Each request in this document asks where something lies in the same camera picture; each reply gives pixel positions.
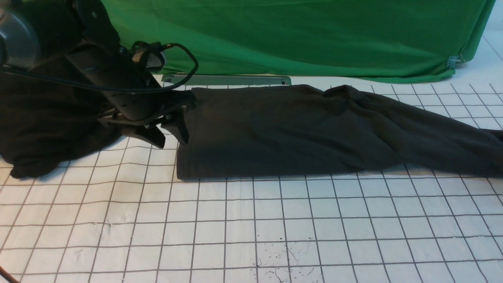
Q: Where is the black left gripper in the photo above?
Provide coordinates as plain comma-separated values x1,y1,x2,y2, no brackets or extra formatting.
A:
68,45,196,149

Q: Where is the gray long sleeve shirt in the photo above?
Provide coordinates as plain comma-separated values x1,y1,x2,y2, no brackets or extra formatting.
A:
176,85,503,180

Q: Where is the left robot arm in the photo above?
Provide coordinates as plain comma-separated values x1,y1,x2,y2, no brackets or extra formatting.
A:
1,0,199,148

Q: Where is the gray metal bar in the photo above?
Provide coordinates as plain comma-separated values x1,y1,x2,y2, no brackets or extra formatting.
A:
184,75,292,86

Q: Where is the black crumpled garment pile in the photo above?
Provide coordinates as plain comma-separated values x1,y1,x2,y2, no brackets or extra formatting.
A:
0,72,122,179

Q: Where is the green backdrop cloth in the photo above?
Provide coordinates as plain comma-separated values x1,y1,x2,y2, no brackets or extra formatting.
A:
103,0,495,84

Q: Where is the metal binder clip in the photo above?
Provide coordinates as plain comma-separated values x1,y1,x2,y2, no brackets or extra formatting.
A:
446,54,466,70

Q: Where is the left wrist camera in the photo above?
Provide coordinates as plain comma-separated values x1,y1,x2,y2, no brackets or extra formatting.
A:
131,41,167,72

